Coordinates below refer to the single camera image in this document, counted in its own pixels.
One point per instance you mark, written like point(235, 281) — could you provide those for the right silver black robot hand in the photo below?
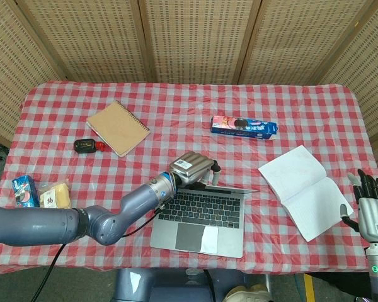
point(373, 214)

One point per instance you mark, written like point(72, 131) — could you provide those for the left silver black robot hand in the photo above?
point(193, 168)

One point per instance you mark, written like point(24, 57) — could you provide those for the silver laptop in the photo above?
point(201, 217)

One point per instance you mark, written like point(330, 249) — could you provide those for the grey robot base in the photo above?
point(163, 284)

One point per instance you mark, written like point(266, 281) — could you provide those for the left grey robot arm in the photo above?
point(82, 217)

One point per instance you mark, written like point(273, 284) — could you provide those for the open white notebook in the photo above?
point(302, 192)

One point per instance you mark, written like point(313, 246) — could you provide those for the red white checkered tablecloth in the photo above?
point(189, 110)

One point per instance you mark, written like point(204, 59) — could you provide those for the long blue cookie box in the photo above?
point(243, 127)

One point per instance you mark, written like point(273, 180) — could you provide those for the brown spiral notebook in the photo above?
point(118, 128)

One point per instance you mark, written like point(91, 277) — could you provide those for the black red small device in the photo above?
point(88, 146)

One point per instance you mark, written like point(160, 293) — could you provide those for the white shoe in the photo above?
point(247, 293)

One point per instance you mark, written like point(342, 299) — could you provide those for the yellow snack bag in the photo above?
point(55, 196)

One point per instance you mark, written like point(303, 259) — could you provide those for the small blue cookie box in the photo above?
point(25, 192)

